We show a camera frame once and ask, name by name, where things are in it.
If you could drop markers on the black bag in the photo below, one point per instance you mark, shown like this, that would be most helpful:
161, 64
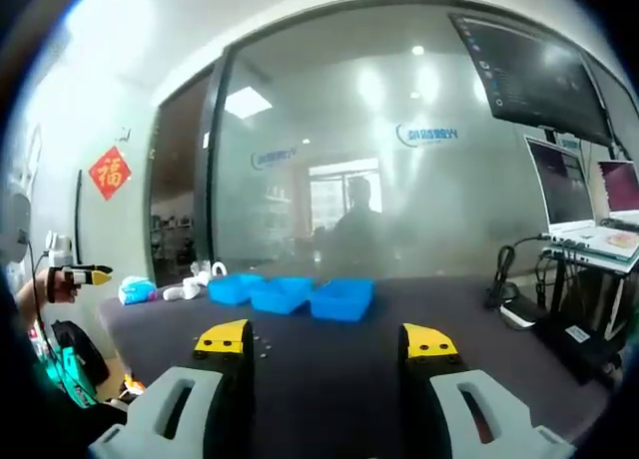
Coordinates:
80, 344

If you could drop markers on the person's left hand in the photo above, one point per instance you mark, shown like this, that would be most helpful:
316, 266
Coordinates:
62, 289

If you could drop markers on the laptop with purple screen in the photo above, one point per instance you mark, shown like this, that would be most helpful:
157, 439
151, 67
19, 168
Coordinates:
621, 187

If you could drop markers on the blue plastic bin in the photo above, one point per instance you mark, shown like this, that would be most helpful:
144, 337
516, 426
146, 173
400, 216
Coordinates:
339, 304
279, 299
232, 289

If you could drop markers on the large black wall monitor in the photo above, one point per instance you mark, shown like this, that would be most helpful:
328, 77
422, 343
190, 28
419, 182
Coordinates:
539, 75

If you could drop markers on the white worn chest device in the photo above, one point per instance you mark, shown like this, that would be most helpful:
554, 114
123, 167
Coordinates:
15, 224

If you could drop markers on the person's dark clothing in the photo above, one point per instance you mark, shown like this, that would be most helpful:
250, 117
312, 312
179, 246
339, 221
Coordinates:
30, 419

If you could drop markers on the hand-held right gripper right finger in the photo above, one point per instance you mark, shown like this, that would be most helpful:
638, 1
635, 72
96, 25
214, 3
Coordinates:
504, 429

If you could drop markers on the white crumpled cloth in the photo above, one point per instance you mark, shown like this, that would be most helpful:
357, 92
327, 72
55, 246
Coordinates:
185, 289

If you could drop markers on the white laptop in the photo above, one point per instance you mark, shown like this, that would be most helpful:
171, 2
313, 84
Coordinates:
564, 189

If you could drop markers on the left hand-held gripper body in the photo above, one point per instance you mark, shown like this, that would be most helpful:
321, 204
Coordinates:
60, 249

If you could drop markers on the dark door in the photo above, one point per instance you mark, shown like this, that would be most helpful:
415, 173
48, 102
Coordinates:
175, 179

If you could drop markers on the black and white power adapter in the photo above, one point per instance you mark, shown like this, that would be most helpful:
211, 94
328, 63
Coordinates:
521, 314

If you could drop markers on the red diamond wall decoration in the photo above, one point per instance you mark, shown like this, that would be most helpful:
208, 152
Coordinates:
110, 173

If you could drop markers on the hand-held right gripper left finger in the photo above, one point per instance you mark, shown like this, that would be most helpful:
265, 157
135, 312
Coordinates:
165, 419

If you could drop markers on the screws nuts and washers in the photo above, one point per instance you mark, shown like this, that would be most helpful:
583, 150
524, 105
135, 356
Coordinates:
263, 351

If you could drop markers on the black laptop stand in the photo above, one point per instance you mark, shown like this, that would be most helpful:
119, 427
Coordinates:
579, 329

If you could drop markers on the teal box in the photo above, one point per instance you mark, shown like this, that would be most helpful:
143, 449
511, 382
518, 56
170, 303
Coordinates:
75, 379

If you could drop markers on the blue tissue packet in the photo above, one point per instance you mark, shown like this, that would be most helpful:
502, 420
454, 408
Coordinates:
136, 290

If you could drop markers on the white tape roll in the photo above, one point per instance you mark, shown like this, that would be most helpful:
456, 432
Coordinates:
213, 269

